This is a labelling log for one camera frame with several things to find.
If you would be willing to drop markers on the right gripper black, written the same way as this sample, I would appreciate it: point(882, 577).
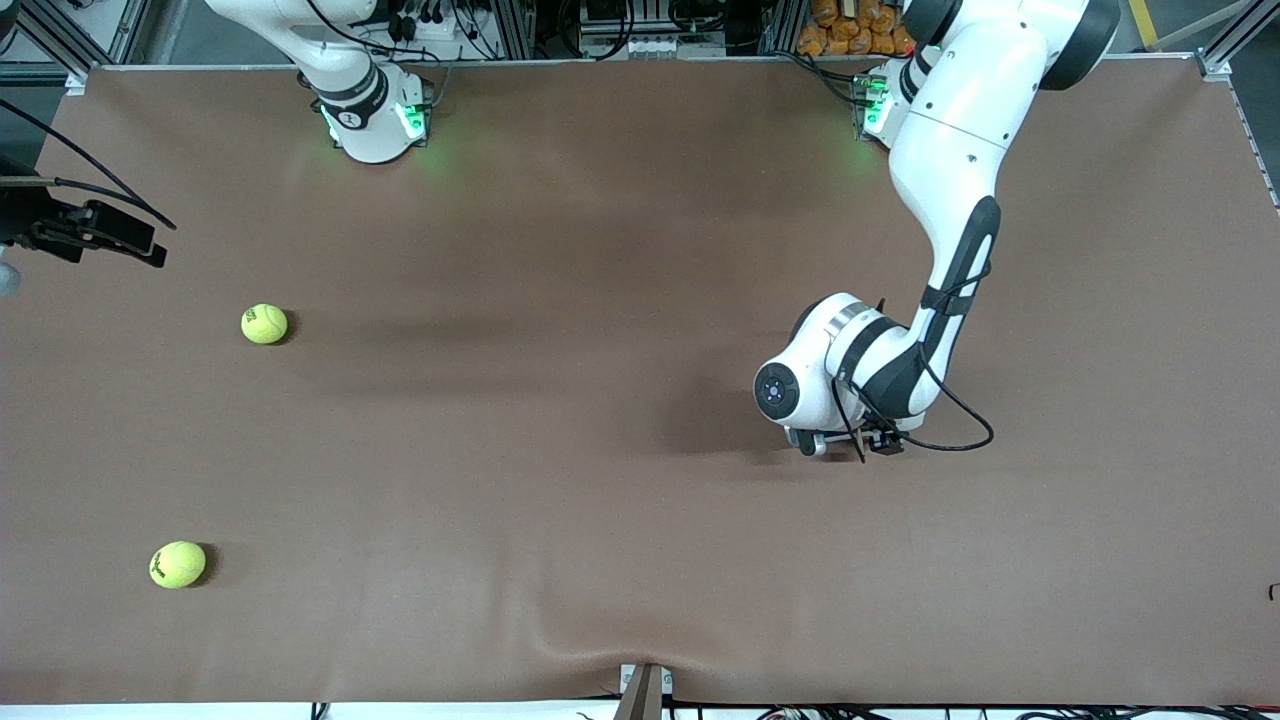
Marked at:
point(28, 218)

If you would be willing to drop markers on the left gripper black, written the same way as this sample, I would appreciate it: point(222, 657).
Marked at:
point(884, 441)

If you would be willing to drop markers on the yellow tennis ball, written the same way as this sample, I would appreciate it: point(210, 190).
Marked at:
point(177, 565)
point(264, 324)

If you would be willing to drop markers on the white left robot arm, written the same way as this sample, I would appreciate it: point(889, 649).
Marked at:
point(950, 150)

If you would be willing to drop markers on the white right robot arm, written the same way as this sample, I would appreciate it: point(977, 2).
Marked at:
point(370, 130)

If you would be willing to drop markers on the brown table mat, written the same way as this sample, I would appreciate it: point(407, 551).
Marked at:
point(600, 550)

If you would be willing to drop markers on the orange objects pile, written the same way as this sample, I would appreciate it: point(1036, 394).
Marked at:
point(840, 35)

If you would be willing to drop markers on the white electrical connector block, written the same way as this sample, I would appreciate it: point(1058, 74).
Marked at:
point(630, 47)

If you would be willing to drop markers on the aluminium frame strut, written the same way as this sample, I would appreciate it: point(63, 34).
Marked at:
point(60, 40)
point(1240, 30)

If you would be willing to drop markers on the metal table clamp bracket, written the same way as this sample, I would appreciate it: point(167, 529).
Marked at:
point(640, 695)

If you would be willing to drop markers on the aluminium frame post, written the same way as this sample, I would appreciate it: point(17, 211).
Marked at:
point(510, 30)
point(780, 25)

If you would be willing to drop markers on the aluminium table edge rail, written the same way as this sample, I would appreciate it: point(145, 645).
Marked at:
point(1254, 140)

